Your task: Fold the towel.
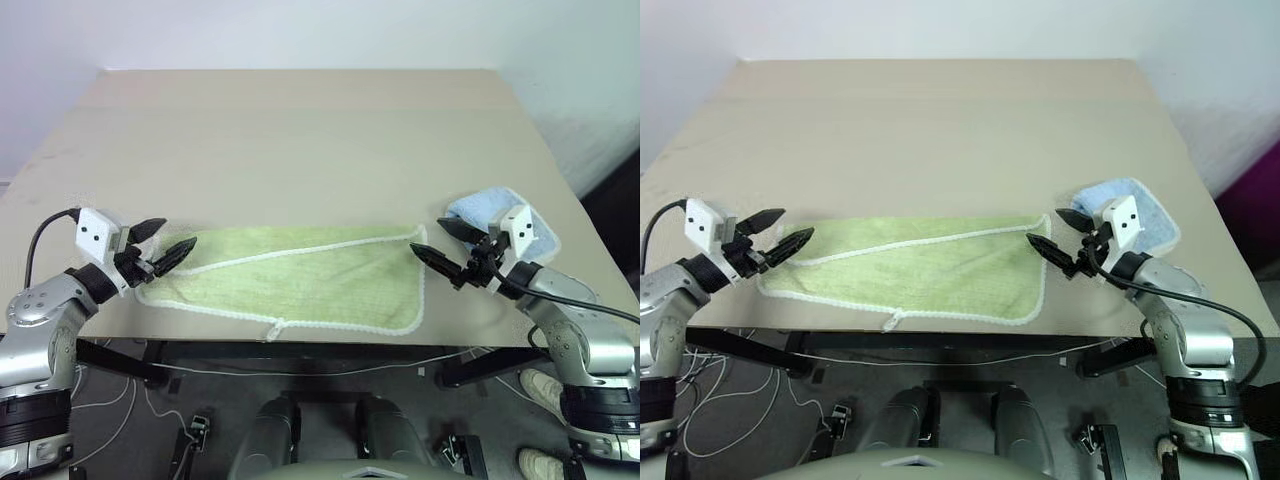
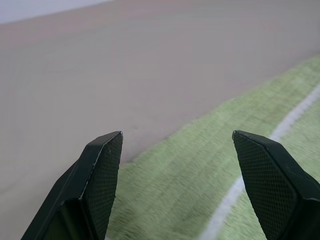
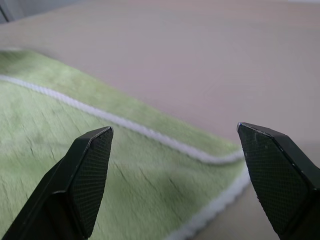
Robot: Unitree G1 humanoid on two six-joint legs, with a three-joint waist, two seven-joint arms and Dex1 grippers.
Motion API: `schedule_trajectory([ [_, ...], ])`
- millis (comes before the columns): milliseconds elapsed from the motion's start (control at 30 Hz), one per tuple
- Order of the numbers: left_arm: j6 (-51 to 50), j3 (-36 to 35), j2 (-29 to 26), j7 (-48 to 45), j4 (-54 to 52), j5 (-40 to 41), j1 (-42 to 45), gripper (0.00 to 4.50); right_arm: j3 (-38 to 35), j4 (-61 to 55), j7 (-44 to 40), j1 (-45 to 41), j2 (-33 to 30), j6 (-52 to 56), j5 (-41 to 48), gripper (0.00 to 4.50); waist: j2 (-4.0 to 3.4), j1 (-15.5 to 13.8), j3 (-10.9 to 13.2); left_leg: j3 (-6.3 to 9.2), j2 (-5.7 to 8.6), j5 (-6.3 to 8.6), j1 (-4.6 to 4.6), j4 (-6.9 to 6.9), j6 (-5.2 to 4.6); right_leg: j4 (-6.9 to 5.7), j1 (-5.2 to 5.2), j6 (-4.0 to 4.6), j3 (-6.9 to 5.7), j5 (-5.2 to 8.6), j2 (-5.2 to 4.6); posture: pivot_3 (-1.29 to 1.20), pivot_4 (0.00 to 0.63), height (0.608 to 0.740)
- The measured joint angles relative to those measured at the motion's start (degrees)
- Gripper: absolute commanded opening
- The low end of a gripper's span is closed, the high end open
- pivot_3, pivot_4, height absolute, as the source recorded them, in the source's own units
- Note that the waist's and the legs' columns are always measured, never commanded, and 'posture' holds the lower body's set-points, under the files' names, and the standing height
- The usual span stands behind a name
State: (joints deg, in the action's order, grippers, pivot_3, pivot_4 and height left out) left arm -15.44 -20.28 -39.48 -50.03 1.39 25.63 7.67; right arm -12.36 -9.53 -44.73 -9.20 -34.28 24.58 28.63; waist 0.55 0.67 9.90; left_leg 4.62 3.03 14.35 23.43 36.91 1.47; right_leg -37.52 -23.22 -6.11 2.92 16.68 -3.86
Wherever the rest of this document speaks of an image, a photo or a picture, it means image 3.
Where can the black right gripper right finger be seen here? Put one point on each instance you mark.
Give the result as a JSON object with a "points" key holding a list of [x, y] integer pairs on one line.
{"points": [[277, 180]]}

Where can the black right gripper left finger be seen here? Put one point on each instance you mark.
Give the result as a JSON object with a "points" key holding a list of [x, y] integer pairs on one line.
{"points": [[75, 185]]}

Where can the light green plush towel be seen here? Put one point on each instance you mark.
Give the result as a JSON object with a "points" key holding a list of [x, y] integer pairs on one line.
{"points": [[50, 120]]}

